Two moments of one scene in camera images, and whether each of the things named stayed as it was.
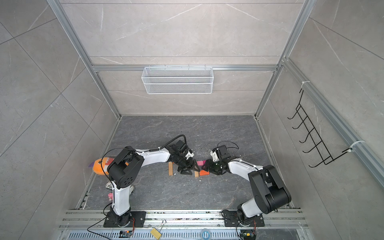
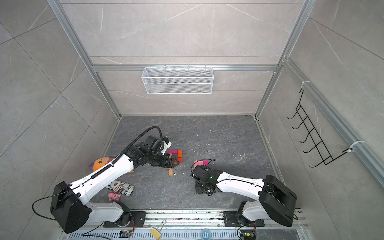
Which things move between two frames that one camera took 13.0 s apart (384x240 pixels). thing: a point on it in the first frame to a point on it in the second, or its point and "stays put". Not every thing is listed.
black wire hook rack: [326, 157] stays put
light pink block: [201, 163] stays put
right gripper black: [209, 167] to [198, 190]
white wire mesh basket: [178, 80] stays put
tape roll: [205, 234] stays put
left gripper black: [190, 167] to [166, 163]
